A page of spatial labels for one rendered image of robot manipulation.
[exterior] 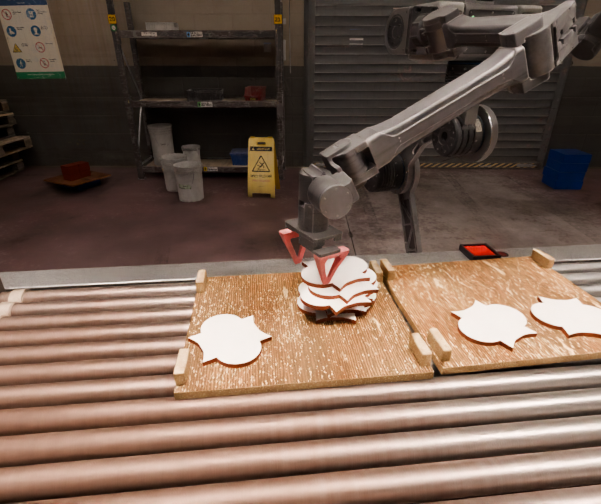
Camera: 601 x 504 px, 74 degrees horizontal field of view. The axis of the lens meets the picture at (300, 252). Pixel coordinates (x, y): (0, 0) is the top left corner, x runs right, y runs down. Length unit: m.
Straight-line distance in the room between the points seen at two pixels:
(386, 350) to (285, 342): 0.18
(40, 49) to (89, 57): 0.58
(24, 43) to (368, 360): 5.99
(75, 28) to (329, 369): 5.64
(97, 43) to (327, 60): 2.76
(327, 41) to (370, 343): 4.81
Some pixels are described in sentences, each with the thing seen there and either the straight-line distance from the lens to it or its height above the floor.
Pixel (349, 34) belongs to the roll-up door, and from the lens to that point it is 5.36.
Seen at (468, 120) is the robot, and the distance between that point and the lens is 1.52.
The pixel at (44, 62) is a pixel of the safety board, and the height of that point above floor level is 1.29.
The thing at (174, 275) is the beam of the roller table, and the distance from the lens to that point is 1.01.
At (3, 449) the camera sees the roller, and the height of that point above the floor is 0.92.
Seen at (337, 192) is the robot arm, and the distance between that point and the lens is 0.63.
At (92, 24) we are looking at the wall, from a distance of 5.93.
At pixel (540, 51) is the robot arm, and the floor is 1.40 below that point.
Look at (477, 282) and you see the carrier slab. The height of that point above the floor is 0.94.
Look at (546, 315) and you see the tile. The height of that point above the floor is 0.95.
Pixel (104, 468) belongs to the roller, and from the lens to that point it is 0.63.
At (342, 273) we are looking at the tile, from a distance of 0.80.
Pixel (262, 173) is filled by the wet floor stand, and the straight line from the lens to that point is 4.30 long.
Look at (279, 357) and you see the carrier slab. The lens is 0.70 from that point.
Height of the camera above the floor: 1.39
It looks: 27 degrees down
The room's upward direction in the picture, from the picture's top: straight up
